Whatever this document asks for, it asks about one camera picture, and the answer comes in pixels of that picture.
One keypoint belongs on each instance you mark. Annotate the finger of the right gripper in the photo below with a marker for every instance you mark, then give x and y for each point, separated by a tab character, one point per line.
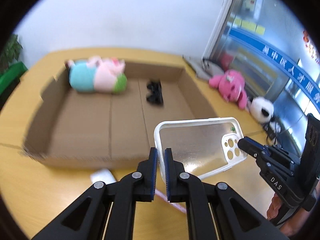
252	147

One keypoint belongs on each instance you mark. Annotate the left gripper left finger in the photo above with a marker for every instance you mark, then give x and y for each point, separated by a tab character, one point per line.
106	211

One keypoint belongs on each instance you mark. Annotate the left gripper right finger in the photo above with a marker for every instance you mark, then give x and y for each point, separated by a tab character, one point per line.
214	211

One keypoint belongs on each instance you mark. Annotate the white earbuds case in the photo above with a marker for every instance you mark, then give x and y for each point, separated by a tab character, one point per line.
103	175

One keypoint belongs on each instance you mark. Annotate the clear white phone case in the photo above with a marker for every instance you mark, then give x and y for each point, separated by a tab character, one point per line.
205	147

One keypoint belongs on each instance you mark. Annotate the black sunglasses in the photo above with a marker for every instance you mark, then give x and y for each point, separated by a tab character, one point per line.
155	96

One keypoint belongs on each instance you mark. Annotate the person's right hand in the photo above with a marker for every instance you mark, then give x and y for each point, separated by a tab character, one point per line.
292	226

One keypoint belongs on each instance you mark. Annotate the panda plush toy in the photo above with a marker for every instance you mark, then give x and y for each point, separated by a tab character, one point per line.
261	109

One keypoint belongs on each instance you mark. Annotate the pink bear plush toy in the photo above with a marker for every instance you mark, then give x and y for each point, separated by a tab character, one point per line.
231	86

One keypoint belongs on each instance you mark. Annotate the brown cardboard box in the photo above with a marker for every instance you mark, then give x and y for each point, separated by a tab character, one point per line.
80	130

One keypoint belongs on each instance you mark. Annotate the grey cloth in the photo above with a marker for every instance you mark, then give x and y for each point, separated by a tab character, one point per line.
203	68

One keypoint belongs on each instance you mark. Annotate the glass door with blue banner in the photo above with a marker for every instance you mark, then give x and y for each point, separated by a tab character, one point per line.
265	41

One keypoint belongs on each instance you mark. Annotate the pink pig plush toy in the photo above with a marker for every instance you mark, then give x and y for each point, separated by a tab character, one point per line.
97	74

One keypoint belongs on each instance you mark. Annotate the green covered table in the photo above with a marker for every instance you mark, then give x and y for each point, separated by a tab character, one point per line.
14	72

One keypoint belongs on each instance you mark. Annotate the green potted plant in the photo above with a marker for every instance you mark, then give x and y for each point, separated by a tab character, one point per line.
10	53

